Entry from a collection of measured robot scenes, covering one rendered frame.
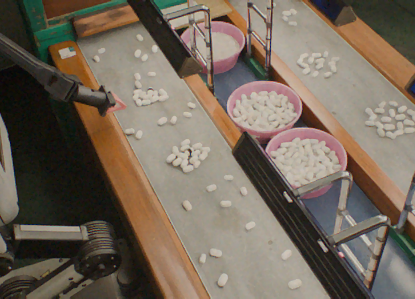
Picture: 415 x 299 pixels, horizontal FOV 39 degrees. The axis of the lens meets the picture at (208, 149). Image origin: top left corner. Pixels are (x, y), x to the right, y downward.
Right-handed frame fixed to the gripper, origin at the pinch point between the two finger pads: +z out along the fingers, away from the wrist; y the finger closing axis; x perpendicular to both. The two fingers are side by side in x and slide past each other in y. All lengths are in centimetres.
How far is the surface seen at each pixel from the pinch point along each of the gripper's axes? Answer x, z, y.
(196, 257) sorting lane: 7, 7, -62
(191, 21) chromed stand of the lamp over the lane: -32.3, 17.0, 17.2
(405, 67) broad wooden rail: -61, 85, -20
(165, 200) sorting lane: 6.9, 6.0, -38.1
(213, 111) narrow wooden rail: -13.7, 26.7, -9.6
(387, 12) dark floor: -64, 206, 104
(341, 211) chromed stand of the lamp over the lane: -33, 19, -79
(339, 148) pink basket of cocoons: -32, 51, -44
